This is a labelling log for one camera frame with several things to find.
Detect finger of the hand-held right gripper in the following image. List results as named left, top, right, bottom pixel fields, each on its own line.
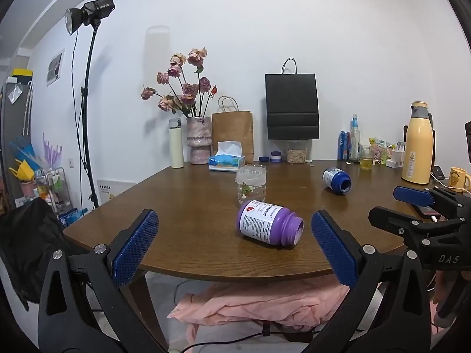
left=369, top=206, right=471, bottom=252
left=393, top=186, right=471, bottom=219

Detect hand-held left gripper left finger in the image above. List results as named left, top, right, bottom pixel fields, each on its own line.
left=38, top=209, right=173, bottom=353

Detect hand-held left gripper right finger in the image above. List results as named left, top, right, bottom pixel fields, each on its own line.
left=305, top=209, right=433, bottom=353

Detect purple plastic bottle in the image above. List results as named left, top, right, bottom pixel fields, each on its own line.
left=236, top=199, right=304, bottom=248

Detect person's right hand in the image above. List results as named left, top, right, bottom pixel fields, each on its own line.
left=433, top=271, right=460, bottom=306

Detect dark phone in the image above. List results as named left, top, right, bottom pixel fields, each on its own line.
left=412, top=204, right=441, bottom=218

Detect white charger box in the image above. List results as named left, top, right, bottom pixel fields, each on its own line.
left=386, top=149, right=406, bottom=169

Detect yellow thermos jug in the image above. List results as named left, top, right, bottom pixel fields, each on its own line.
left=401, top=101, right=435, bottom=185

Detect yellow mug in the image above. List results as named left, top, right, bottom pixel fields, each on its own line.
left=448, top=167, right=471, bottom=192

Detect glass of yellow liquid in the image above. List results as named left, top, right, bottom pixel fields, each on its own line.
left=359, top=146, right=374, bottom=171

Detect wooden table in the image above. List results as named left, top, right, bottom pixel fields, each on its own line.
left=62, top=159, right=471, bottom=353

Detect blue-capped white bottle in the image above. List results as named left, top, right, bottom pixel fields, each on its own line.
left=322, top=167, right=352, bottom=194

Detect clear glass bottle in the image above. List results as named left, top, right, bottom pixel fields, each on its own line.
left=349, top=114, right=361, bottom=162

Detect blue drink can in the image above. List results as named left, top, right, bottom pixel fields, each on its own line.
left=338, top=131, right=350, bottom=161

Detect pink cloth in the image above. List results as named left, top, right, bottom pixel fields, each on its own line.
left=167, top=276, right=351, bottom=343

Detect clear grain container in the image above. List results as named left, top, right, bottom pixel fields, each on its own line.
left=286, top=140, right=308, bottom=164

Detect clear plastic jar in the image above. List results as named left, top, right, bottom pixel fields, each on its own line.
left=235, top=165, right=266, bottom=207

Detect black jacket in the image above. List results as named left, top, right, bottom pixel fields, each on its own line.
left=0, top=197, right=86, bottom=311

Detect cream thermos bottle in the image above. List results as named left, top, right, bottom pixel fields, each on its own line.
left=169, top=118, right=184, bottom=169

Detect pink speckled vase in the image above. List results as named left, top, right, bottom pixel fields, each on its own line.
left=186, top=117, right=212, bottom=165

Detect blue tissue box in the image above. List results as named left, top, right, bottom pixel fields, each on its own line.
left=208, top=141, right=246, bottom=172

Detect purple hanger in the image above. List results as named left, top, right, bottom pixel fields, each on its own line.
left=42, top=132, right=63, bottom=172

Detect black light stand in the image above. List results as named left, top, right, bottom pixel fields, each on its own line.
left=79, top=22, right=101, bottom=210

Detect black paper bag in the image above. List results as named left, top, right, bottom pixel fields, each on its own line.
left=265, top=58, right=320, bottom=141

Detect blue hangers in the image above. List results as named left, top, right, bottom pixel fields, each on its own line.
left=9, top=136, right=38, bottom=167

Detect brown paper bag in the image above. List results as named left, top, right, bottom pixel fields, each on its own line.
left=211, top=96, right=254, bottom=164

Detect dried roses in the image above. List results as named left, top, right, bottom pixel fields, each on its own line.
left=142, top=47, right=218, bottom=119

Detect grey cabinet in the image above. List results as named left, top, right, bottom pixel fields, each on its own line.
left=0, top=81, right=34, bottom=214

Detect black studio light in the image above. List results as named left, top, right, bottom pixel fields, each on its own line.
left=65, top=0, right=116, bottom=36

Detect white wall sheet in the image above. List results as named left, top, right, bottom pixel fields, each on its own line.
left=97, top=179, right=117, bottom=204

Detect wire rack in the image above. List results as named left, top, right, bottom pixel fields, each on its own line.
left=36, top=167, right=73, bottom=214

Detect black floor cable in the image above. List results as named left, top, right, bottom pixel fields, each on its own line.
left=167, top=324, right=317, bottom=353

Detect wall poster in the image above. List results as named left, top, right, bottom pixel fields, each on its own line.
left=47, top=49, right=66, bottom=87

